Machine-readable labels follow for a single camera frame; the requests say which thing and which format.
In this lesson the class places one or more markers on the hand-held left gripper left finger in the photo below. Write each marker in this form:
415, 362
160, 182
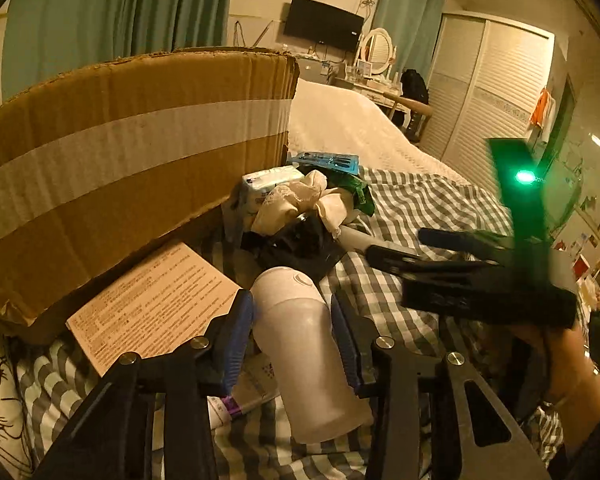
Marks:
235, 342

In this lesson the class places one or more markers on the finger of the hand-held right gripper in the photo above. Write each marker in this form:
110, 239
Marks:
460, 240
405, 260

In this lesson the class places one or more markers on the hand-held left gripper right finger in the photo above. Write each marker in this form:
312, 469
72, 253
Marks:
346, 347

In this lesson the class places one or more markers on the white plastic bottle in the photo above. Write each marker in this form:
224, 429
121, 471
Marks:
300, 355

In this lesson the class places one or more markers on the brown cardboard box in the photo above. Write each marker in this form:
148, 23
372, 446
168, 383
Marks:
130, 160

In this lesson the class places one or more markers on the person's right hand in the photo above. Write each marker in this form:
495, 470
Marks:
572, 360

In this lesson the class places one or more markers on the white tube with purple cap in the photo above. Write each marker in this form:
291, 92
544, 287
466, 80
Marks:
252, 390

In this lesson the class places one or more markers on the white cylindrical object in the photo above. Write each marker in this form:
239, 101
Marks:
357, 239

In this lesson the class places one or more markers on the grey checked blanket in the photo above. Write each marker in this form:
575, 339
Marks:
420, 200

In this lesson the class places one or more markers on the green foil packet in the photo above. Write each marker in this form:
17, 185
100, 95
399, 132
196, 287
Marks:
362, 195

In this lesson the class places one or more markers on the printed paper sheet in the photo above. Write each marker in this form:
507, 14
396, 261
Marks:
155, 300

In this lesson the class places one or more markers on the glossy black packet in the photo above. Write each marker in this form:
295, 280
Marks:
295, 252

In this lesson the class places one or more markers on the blue blister tray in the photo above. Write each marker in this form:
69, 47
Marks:
330, 161

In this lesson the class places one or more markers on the cream lace scrunchie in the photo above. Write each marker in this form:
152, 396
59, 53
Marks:
290, 202

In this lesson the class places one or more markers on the wooden chair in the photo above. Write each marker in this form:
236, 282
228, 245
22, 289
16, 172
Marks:
412, 107

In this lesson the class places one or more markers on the white louvred wardrobe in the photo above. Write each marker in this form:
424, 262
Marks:
490, 95

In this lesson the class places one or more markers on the white quilted bedspread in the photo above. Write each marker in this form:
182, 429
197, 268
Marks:
350, 120

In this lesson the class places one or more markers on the orange hanging cloth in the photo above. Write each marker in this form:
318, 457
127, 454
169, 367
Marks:
541, 107

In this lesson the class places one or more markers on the white tissue pack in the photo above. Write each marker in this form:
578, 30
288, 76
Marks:
265, 185

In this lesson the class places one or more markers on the black bag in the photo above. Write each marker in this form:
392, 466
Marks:
414, 85

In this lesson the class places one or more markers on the white dressing table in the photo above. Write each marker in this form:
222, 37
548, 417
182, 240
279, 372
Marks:
345, 77

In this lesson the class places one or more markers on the white oval mirror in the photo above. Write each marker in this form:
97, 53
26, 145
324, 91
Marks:
377, 50

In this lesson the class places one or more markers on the narrow green curtain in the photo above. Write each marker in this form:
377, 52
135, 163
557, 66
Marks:
410, 15

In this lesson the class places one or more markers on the white pillow with line drawing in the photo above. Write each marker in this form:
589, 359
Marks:
0, 400

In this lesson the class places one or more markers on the wide green curtain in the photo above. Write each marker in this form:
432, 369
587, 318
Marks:
105, 15

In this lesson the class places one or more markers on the wall photo collage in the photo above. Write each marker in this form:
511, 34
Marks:
595, 240

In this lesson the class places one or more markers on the black wall television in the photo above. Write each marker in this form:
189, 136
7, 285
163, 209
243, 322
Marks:
322, 22

